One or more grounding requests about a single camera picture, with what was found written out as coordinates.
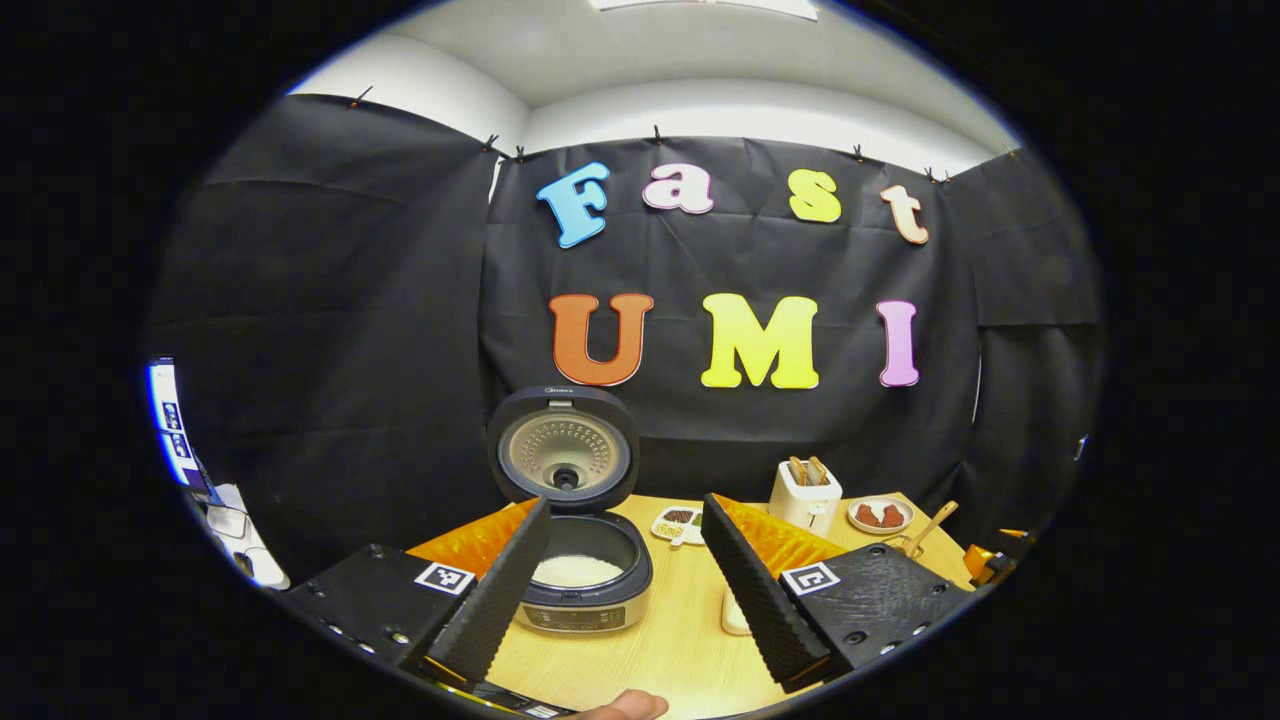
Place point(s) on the grey rice cooker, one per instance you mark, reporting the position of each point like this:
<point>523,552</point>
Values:
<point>565,450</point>

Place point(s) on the white rice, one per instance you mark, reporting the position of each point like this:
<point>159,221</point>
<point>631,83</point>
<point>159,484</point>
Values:
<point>580,572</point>

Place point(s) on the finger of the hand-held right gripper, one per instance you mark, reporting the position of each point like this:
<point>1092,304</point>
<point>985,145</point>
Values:
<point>985,560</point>

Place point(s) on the clear rice container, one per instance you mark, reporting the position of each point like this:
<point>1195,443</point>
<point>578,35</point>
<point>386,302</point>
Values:
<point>733,615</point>

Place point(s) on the white round plate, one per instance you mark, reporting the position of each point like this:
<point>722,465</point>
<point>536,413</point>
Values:
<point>880,530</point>

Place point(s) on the ceiling light panel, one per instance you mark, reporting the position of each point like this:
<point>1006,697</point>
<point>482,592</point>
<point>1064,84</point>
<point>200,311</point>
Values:
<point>700,5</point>

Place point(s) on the brown meat piece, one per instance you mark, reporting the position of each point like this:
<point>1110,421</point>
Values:
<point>892,516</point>
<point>867,515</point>

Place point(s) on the white side desk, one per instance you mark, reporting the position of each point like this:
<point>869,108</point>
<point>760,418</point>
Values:
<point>245,540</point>

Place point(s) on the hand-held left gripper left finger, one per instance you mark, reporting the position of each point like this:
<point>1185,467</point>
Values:
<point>500,600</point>

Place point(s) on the wooden spoon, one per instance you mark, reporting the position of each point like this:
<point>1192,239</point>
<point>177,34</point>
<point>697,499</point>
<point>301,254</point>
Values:
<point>935,522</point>

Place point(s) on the computer monitor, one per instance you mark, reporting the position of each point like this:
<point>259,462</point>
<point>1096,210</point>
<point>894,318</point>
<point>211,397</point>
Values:
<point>172,420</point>

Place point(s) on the toast slice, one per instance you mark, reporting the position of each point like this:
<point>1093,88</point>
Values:
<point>797,470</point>
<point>817,470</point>

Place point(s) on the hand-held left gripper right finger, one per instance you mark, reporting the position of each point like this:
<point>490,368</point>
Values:
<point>750,590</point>

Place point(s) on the white divided grain dish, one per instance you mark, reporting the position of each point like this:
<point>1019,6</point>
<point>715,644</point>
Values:
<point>678,522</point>

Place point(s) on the white toaster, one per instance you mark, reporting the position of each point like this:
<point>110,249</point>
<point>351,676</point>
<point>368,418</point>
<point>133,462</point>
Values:
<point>805,505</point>

